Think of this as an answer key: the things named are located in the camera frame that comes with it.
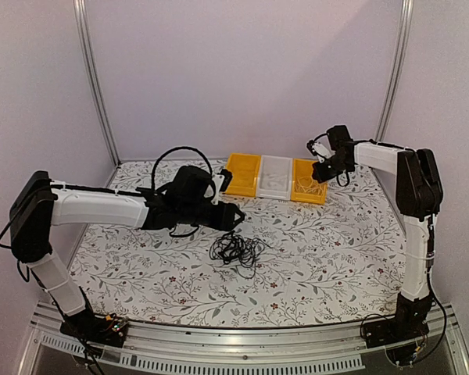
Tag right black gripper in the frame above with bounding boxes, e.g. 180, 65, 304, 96
312, 155, 352, 184

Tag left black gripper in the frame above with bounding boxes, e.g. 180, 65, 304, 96
179, 202, 246, 232

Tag black cables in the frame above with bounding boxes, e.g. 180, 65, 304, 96
208, 230, 274, 280

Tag white cable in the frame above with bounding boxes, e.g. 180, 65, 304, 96
295, 171, 325, 197
296, 173, 326, 196

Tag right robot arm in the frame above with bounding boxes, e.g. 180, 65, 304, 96
306, 125, 443, 348

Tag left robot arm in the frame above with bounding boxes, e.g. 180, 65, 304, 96
0, 166, 245, 339

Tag small yellow plastic bin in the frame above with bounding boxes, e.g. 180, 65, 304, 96
291, 159, 328, 205

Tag large yellow plastic bin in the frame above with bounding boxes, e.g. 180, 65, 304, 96
225, 153, 262, 197

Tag white translucent plastic bin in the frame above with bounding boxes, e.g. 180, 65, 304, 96
256, 155, 292, 201

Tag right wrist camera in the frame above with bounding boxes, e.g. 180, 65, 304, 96
306, 140, 332, 163

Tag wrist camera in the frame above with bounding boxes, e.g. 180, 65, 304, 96
206, 168, 233, 205
306, 140, 332, 163

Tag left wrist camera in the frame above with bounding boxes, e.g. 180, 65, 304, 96
206, 168, 233, 205

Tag front aluminium rail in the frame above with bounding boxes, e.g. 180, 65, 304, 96
17, 303, 469, 374

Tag right aluminium frame post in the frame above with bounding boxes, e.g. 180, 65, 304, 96
374, 0, 414, 142

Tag aluminium frame post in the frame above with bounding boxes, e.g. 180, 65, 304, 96
73, 0, 121, 166
374, 0, 414, 142

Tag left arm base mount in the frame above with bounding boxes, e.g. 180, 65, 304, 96
57, 305, 129, 348

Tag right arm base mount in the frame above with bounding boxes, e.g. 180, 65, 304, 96
360, 308, 429, 367

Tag left aluminium frame post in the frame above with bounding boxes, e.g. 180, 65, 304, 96
73, 0, 121, 166

